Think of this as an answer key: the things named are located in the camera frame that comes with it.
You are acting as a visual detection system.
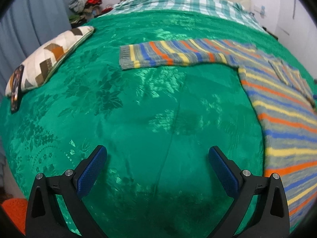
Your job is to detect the white wardrobe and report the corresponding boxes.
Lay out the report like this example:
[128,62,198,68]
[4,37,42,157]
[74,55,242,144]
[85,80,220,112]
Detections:
[274,0,317,55]

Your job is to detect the patterned white brown pillow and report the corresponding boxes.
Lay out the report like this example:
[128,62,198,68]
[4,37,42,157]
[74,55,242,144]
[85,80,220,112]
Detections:
[4,25,95,97]

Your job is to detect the green plaid sheet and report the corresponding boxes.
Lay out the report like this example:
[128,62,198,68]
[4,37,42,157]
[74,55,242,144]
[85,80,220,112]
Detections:
[109,0,264,32]

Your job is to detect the green bedspread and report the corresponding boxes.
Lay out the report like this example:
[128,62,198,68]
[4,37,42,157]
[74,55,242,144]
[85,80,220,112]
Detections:
[1,11,313,237]

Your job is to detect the striped knit sweater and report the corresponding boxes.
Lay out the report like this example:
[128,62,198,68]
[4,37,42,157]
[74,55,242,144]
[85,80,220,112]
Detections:
[119,39,316,227]

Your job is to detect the blue grey curtain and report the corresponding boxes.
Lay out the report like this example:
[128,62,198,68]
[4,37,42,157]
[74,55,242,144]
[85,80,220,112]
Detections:
[1,0,71,96]

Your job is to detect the pile of clothes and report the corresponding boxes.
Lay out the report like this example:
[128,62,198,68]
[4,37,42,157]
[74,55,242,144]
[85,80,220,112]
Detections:
[68,0,113,29]

